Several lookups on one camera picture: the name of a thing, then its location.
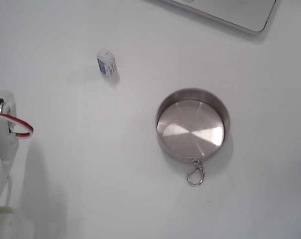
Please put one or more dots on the small white and blue box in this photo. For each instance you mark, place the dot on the small white and blue box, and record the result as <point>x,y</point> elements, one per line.
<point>106,62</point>

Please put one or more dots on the round metal bowl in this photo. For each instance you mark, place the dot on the round metal bowl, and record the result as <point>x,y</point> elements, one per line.
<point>190,129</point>

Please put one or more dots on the metal carabiner clip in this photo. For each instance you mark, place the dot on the metal carabiner clip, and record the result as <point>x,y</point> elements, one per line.
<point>188,179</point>

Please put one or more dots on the silver laptop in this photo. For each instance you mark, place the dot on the silver laptop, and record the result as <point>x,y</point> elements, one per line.
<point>230,12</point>

